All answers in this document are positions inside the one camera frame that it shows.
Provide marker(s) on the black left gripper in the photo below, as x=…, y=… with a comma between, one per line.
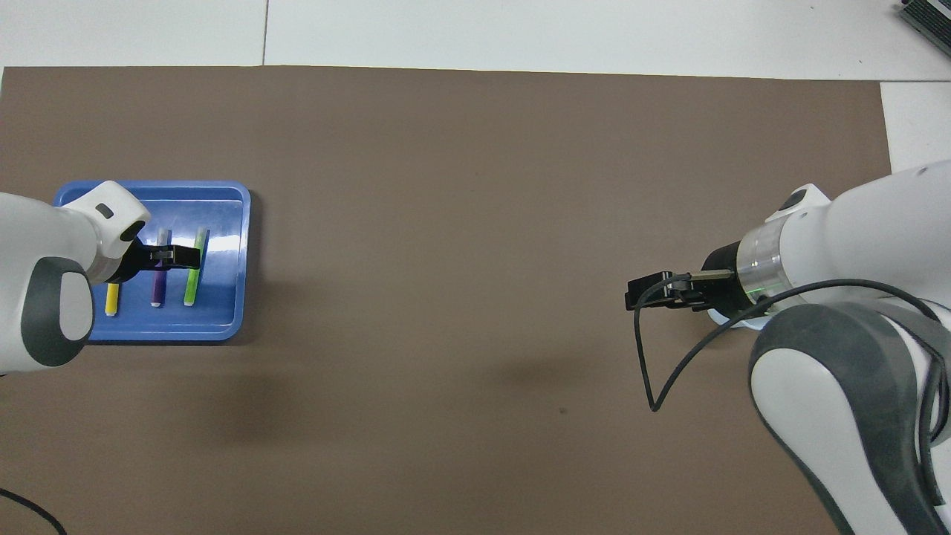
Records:
x=141, y=260

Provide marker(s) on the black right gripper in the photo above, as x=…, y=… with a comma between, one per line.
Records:
x=721, y=293

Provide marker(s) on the green pen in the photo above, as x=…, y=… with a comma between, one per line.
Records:
x=192, y=286

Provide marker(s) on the purple pen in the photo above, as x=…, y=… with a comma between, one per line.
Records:
x=158, y=290

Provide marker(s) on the yellow pen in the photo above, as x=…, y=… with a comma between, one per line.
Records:
x=112, y=301

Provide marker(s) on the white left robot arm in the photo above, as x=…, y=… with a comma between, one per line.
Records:
x=44, y=238

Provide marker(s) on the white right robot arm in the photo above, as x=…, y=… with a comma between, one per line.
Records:
x=854, y=223

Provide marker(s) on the blue plastic tray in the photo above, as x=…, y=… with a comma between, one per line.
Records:
x=223, y=223

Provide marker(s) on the translucent pale blue cup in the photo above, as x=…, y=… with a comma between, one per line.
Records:
x=721, y=318

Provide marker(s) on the brown table mat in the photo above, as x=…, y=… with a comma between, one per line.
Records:
x=475, y=186

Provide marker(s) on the grey ribbed device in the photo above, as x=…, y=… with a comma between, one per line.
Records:
x=932, y=18

